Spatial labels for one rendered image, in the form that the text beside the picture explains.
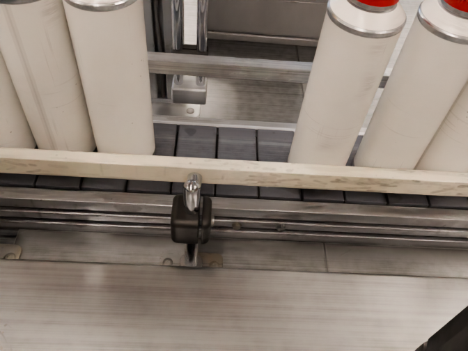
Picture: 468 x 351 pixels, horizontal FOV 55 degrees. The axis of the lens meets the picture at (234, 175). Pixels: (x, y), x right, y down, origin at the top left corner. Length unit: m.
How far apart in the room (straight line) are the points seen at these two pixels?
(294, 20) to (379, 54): 0.33
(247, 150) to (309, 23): 0.26
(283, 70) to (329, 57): 0.08
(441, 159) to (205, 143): 0.21
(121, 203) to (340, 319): 0.20
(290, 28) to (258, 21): 0.04
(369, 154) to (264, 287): 0.15
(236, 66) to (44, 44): 0.15
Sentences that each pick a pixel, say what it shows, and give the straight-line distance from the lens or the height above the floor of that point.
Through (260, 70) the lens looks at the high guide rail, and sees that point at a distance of 0.39.
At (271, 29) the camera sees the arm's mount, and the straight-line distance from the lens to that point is 0.64.
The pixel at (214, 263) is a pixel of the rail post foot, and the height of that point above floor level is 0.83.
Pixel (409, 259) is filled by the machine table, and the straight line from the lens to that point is 0.46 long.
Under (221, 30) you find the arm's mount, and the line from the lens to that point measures 0.64.
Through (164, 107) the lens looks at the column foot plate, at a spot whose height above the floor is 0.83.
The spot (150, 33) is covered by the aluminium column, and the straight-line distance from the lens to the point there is 0.48.
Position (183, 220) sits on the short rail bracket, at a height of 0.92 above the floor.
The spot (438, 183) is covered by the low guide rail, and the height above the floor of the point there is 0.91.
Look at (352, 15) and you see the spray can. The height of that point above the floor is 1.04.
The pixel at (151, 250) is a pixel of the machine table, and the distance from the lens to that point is 0.42.
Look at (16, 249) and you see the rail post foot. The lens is 0.44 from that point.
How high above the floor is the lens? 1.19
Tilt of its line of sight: 51 degrees down
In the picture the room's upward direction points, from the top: 7 degrees clockwise
